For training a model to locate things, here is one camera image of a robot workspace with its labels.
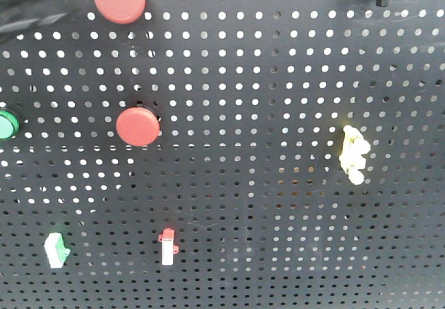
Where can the white green rocker switch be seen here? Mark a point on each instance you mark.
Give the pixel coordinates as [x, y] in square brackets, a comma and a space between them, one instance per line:
[55, 250]

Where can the black perforated pegboard panel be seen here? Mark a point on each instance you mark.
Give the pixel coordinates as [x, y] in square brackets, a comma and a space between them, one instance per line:
[251, 97]

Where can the green push button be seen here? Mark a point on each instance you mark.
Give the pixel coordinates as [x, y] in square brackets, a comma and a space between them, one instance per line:
[9, 124]

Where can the yellow toggle clamp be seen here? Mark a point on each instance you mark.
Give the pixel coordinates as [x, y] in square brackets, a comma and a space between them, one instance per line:
[352, 159]

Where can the white red rocker switch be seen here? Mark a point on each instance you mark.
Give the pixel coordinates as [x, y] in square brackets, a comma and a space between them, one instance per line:
[168, 247]

